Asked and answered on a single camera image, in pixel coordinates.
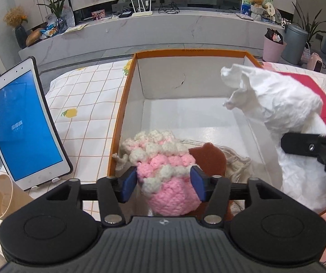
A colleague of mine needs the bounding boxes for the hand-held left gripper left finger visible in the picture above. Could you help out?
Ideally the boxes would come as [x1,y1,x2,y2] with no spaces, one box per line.
[45,166,138,225]

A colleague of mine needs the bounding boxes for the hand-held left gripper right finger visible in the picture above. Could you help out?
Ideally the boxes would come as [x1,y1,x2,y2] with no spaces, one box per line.
[190,166,283,225]

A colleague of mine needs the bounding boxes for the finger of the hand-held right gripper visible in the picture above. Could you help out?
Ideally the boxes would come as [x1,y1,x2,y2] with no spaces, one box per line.
[281,132,326,177]

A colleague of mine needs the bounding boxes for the pink crochet pouch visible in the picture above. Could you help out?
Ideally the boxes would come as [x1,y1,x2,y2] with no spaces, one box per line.
[113,129,206,216]

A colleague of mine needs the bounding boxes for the cream cloth mitt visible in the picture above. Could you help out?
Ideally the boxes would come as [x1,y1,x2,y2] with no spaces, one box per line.
[177,138,254,182]

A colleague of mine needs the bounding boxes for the orange cardboard box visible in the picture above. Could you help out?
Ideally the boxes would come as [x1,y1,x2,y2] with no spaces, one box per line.
[107,49,326,222]

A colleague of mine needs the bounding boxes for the checked lemon-print blanket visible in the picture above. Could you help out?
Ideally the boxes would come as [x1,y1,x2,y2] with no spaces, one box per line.
[0,60,326,262]

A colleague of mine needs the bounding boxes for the pink heater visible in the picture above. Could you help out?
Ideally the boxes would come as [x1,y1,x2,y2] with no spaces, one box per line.
[306,52,324,72]

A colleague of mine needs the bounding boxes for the pink trash bin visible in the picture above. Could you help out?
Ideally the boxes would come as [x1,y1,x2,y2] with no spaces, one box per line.
[263,28,287,62]

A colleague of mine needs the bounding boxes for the grey trash can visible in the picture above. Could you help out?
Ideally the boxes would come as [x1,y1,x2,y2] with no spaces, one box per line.
[282,23,309,65]

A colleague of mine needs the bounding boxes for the white tablet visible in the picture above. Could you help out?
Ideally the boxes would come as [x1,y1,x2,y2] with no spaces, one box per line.
[0,56,74,192]

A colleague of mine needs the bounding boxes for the leafy potted plant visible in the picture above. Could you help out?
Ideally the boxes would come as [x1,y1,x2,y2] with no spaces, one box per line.
[291,1,326,52]

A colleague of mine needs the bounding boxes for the brown paper cup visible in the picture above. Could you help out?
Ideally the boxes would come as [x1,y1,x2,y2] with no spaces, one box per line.
[0,173,34,220]

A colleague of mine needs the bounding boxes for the teddy bear display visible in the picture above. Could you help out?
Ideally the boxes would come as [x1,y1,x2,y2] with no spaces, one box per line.
[241,0,274,16]

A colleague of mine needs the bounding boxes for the marble television console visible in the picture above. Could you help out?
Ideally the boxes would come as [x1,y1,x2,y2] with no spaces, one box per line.
[18,8,287,63]

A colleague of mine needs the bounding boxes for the yellow-green papers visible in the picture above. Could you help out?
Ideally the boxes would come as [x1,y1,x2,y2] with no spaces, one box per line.
[62,24,88,35]

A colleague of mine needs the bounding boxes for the white router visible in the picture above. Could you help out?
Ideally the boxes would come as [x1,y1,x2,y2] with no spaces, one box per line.
[131,0,153,17]

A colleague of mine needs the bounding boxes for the snack bag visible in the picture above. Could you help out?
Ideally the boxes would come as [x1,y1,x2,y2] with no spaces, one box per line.
[41,24,59,37]

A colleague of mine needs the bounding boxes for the brown bread loaf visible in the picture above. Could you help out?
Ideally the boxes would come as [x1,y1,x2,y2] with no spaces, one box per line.
[26,28,45,47]

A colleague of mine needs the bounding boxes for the green plant in glass vase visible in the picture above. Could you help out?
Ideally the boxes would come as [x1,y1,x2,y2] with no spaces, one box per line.
[36,0,75,33]

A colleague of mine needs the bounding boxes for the dried flowers in dark vase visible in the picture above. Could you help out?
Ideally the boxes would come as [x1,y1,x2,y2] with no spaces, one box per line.
[3,7,28,49]

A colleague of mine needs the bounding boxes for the black cable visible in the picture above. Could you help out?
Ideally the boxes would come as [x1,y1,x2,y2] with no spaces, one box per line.
[159,2,179,14]

